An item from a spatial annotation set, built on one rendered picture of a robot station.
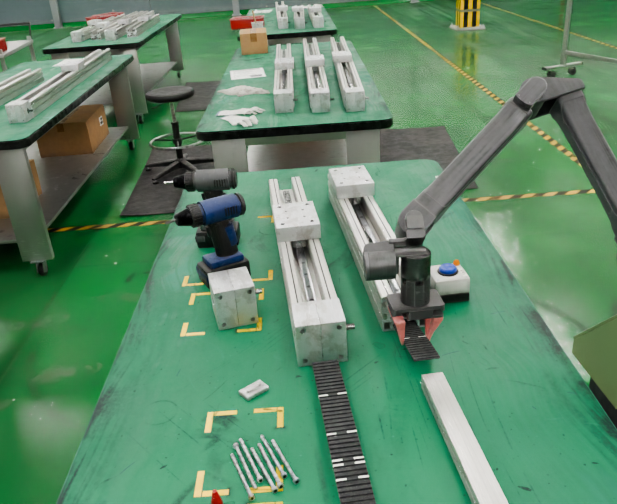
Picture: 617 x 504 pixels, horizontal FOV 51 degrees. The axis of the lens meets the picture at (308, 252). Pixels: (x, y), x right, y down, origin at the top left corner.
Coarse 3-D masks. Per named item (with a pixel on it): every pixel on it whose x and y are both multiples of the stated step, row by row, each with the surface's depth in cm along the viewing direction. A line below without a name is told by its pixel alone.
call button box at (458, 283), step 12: (432, 276) 146; (444, 276) 145; (456, 276) 145; (468, 276) 145; (432, 288) 146; (444, 288) 144; (456, 288) 144; (468, 288) 145; (444, 300) 145; (456, 300) 146; (468, 300) 146
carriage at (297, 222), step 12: (288, 204) 173; (300, 204) 172; (312, 204) 172; (276, 216) 166; (288, 216) 166; (300, 216) 165; (312, 216) 164; (276, 228) 159; (288, 228) 160; (300, 228) 160; (312, 228) 160; (288, 240) 161; (300, 240) 163
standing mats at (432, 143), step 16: (192, 96) 726; (208, 96) 720; (416, 128) 549; (432, 128) 546; (384, 144) 515; (400, 144) 512; (416, 144) 509; (432, 144) 506; (448, 144) 503; (160, 160) 516; (384, 160) 478; (400, 160) 476; (448, 160) 469; (144, 176) 482; (144, 192) 450; (160, 192) 448; (176, 192) 446; (128, 208) 423; (144, 208) 422; (160, 208) 420
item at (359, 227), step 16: (336, 208) 193; (352, 208) 179; (368, 208) 179; (352, 224) 168; (368, 224) 174; (384, 224) 167; (352, 240) 167; (368, 240) 166; (384, 240) 162; (400, 272) 147; (368, 288) 150; (384, 288) 137; (400, 288) 142; (384, 304) 136; (384, 320) 136; (416, 320) 137
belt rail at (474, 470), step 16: (432, 384) 116; (448, 384) 115; (432, 400) 112; (448, 400) 112; (448, 416) 108; (464, 416) 108; (448, 432) 105; (464, 432) 104; (448, 448) 105; (464, 448) 101; (480, 448) 101; (464, 464) 98; (480, 464) 98; (464, 480) 98; (480, 480) 95; (496, 480) 95; (480, 496) 92; (496, 496) 92
